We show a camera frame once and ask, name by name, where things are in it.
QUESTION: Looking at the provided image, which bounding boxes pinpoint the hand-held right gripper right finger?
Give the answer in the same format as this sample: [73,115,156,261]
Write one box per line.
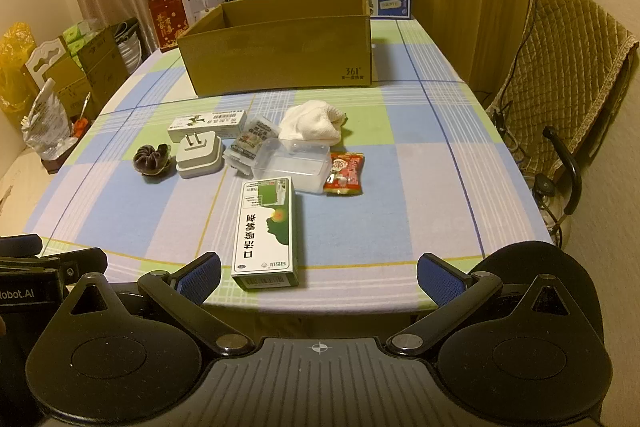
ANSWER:
[385,253,583,356]

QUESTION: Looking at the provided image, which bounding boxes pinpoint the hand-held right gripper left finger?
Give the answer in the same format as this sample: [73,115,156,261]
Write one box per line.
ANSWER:
[62,252,257,356]

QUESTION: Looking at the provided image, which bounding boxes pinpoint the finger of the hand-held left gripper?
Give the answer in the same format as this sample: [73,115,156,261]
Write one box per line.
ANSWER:
[0,234,44,257]
[59,248,108,290]

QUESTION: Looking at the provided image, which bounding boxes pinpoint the green and white medicine box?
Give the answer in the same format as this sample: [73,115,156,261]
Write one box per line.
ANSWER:
[231,177,301,292]

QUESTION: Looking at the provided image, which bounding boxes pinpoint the white charger plug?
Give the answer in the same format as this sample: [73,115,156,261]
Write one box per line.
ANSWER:
[175,131,223,179]

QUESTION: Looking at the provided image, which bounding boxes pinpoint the dark purple scrunchie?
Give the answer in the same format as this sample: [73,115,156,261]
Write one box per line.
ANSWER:
[132,142,173,178]

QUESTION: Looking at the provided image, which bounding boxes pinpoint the red snack packet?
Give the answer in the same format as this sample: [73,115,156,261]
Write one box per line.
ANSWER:
[322,152,366,196]

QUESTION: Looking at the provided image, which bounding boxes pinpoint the clear packaged item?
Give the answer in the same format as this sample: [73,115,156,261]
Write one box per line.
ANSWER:
[225,116,273,168]

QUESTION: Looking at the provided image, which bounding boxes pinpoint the clear plastic container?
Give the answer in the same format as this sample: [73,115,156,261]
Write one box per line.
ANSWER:
[250,137,332,195]

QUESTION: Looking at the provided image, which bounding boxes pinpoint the long white medicine box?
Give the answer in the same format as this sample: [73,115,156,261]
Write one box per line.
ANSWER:
[167,109,249,142]

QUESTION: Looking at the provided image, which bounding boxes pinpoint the white sock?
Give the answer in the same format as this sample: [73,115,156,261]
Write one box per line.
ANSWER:
[278,102,349,146]

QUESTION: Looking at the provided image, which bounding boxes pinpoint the brown cardboard box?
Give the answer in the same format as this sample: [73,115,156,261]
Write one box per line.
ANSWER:
[177,0,373,98]

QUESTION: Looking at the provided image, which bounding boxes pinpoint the black round stool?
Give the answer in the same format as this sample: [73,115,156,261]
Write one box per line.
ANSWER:
[472,241,587,290]

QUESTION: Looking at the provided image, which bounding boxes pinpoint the checked tablecloth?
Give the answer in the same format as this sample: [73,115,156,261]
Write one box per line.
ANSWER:
[0,19,557,323]

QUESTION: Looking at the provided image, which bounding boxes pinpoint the silver foil bag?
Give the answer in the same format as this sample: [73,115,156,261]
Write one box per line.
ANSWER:
[21,79,71,158]

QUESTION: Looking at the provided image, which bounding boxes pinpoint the yellow plastic bag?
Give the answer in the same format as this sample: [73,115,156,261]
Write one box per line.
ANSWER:
[0,23,38,115]

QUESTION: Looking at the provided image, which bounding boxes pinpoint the white die-cut cardboard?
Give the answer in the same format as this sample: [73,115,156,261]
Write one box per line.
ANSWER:
[25,39,68,96]

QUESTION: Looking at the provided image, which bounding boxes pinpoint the brown carton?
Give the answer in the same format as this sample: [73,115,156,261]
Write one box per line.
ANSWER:
[50,27,131,118]

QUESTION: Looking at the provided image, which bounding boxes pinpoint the green tissue packs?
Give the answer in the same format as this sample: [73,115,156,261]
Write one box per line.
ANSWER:
[62,21,101,58]

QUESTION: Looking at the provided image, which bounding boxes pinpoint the red gift box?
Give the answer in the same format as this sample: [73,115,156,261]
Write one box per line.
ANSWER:
[148,0,190,52]

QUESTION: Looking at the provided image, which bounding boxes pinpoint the quilted chair cover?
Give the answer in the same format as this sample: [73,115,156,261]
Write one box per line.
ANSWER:
[485,0,640,148]

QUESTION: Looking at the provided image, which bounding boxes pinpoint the orange handled screwdriver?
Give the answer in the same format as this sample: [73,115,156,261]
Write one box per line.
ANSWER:
[74,92,93,138]

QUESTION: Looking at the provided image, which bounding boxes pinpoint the black charger cable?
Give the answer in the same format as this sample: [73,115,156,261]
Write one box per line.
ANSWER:
[492,0,566,112]

